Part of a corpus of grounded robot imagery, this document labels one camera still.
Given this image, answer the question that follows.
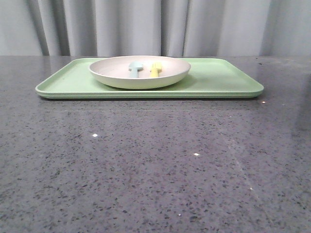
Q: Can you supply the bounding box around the yellow plastic fork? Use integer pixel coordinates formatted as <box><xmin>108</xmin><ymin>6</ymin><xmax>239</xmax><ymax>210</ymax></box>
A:
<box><xmin>149</xmin><ymin>62</ymin><xmax>162</xmax><ymax>78</ymax></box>

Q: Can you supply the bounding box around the cream round plate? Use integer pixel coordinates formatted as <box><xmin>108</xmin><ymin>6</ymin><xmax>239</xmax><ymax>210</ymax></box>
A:
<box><xmin>89</xmin><ymin>55</ymin><xmax>191</xmax><ymax>90</ymax></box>

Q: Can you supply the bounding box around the green plastic tray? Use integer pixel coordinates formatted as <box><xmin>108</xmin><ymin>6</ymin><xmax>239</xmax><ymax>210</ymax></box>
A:
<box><xmin>35</xmin><ymin>58</ymin><xmax>264</xmax><ymax>99</ymax></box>

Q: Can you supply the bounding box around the light blue spoon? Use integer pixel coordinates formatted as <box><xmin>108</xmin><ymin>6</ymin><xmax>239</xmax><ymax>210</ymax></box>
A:
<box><xmin>129</xmin><ymin>61</ymin><xmax>143</xmax><ymax>78</ymax></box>

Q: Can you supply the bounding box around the grey pleated curtain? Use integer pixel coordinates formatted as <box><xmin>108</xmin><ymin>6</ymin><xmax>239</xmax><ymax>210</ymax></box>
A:
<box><xmin>0</xmin><ymin>0</ymin><xmax>311</xmax><ymax>57</ymax></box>

